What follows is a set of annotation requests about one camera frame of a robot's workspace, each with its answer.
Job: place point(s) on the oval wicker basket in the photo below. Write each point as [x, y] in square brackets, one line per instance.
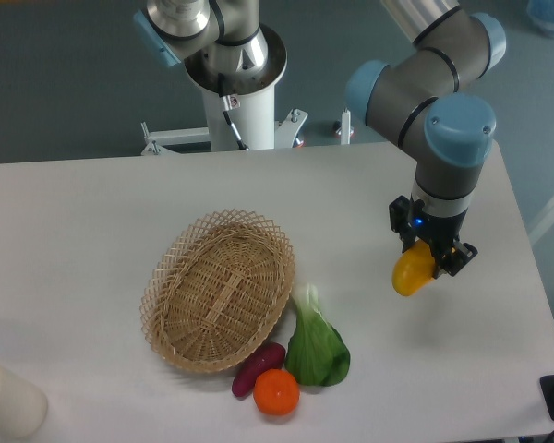
[218, 291]

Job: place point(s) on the purple sweet potato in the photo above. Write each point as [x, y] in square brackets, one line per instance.
[266, 357]

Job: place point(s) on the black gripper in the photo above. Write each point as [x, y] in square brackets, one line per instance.
[438, 224]

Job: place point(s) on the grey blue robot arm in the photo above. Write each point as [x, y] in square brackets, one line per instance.
[419, 106]

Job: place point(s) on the blue plastic bag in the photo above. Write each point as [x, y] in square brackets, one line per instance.
[541, 12]

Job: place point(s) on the cream cylindrical container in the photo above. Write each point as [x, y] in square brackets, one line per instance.
[23, 406]

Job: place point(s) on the yellow mango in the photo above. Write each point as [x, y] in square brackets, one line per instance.
[413, 270]

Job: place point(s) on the green bok choy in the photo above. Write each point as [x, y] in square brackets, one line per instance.
[316, 353]

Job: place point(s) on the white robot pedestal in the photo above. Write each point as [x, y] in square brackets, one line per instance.
[237, 86]

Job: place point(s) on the orange tangerine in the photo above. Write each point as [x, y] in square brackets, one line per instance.
[276, 393]

